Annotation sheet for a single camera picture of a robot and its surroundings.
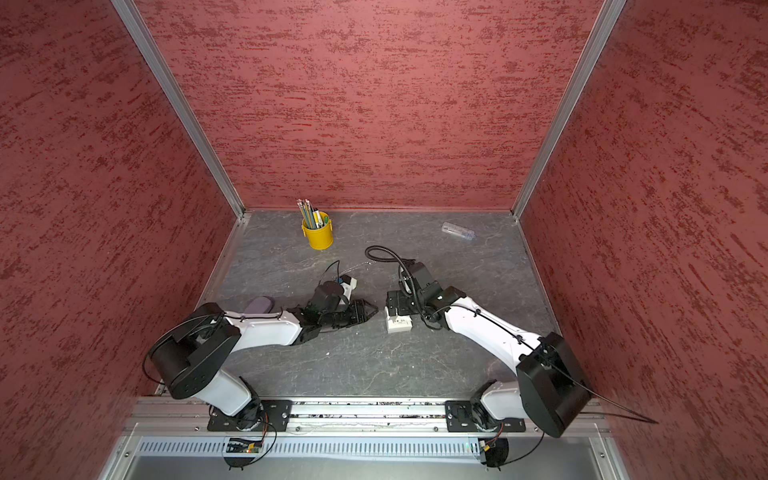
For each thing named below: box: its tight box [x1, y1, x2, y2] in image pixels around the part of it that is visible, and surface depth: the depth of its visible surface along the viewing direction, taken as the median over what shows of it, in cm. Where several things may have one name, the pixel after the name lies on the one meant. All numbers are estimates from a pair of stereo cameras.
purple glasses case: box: [244, 297, 271, 314], surface depth 94 cm
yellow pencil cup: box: [301, 211, 334, 250], surface depth 108 cm
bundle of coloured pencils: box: [296, 198, 324, 229], surface depth 105 cm
